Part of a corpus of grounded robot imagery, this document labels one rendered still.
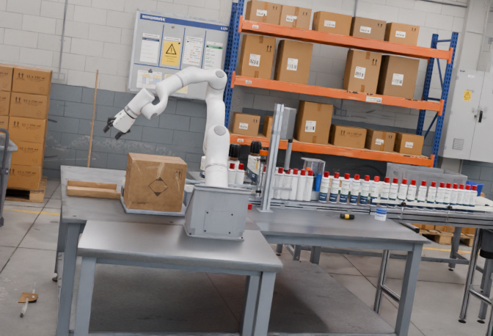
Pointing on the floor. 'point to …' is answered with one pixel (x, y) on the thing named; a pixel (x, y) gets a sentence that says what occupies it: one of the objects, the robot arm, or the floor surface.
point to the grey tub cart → (4, 166)
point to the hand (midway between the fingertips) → (111, 133)
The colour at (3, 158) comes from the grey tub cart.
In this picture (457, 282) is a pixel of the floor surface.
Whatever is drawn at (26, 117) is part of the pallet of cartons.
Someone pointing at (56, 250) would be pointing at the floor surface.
